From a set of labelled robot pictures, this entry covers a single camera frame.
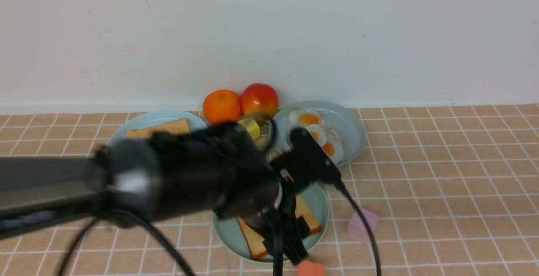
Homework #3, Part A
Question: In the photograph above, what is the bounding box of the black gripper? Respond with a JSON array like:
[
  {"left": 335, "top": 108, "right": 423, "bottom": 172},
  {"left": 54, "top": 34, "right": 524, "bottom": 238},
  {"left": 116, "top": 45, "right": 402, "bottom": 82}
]
[{"left": 242, "top": 174, "right": 310, "bottom": 265}]

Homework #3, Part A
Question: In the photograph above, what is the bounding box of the toast slice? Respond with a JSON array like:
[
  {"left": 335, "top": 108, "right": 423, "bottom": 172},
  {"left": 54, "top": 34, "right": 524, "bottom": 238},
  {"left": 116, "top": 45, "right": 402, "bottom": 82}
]
[
  {"left": 125, "top": 118, "right": 190, "bottom": 139},
  {"left": 237, "top": 195, "right": 321, "bottom": 260}
]

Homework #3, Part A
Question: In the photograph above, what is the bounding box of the fried egg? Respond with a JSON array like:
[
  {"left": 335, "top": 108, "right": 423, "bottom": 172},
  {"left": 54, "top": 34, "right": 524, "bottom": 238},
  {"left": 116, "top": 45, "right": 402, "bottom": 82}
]
[
  {"left": 288, "top": 109, "right": 326, "bottom": 129},
  {"left": 289, "top": 123, "right": 327, "bottom": 148},
  {"left": 322, "top": 129, "right": 344, "bottom": 165}
]

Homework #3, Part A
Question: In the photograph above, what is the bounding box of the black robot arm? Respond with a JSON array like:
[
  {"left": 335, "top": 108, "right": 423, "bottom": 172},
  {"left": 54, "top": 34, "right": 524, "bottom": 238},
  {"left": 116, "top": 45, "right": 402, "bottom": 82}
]
[{"left": 1, "top": 122, "right": 310, "bottom": 265}]

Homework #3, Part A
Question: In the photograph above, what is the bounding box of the orange foam cube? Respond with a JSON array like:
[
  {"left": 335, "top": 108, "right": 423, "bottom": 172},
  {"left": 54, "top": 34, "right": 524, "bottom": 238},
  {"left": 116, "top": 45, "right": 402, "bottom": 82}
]
[{"left": 296, "top": 260, "right": 326, "bottom": 276}]

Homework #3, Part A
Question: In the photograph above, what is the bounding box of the teal green plate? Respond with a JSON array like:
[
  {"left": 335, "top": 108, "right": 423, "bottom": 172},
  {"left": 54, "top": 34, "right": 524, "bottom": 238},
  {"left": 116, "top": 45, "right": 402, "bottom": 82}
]
[{"left": 211, "top": 183, "right": 331, "bottom": 265}]

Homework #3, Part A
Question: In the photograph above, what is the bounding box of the pink foam cube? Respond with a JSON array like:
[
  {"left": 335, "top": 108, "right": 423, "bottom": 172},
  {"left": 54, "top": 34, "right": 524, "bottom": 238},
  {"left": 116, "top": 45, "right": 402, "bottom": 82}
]
[{"left": 347, "top": 208, "right": 380, "bottom": 244}]

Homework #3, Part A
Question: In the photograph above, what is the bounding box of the yellow foam cube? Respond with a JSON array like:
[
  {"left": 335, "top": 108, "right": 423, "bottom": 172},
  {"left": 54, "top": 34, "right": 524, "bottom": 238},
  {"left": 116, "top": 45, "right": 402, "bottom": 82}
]
[{"left": 237, "top": 117, "right": 261, "bottom": 140}]

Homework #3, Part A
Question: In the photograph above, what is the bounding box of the grey-blue plate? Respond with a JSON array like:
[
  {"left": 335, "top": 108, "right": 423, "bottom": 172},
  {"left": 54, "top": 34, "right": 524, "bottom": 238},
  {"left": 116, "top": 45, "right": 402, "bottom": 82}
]
[{"left": 270, "top": 101, "right": 366, "bottom": 166}]

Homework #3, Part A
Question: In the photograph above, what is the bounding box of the red yellow apple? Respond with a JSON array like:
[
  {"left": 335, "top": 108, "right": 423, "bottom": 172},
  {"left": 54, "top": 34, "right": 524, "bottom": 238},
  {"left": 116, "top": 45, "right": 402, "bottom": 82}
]
[{"left": 240, "top": 83, "right": 279, "bottom": 117}]

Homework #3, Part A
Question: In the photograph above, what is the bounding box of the light blue plate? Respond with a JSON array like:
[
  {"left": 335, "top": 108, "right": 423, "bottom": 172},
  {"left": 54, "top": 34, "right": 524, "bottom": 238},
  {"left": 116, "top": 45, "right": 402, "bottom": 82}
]
[{"left": 108, "top": 110, "right": 208, "bottom": 145}]

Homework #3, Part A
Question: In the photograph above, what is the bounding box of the orange fruit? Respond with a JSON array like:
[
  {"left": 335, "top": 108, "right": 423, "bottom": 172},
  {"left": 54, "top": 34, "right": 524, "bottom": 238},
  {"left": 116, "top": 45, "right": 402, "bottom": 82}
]
[{"left": 203, "top": 89, "right": 241, "bottom": 124}]

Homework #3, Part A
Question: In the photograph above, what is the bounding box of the black cable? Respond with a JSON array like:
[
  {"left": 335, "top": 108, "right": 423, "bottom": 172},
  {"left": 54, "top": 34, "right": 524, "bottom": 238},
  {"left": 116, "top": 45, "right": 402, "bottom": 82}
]
[{"left": 335, "top": 181, "right": 382, "bottom": 276}]

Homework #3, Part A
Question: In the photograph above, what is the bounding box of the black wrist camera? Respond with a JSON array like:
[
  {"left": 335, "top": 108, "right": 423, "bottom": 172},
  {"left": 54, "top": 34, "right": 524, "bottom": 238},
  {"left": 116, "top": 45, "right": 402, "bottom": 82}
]
[{"left": 270, "top": 127, "right": 344, "bottom": 195}]

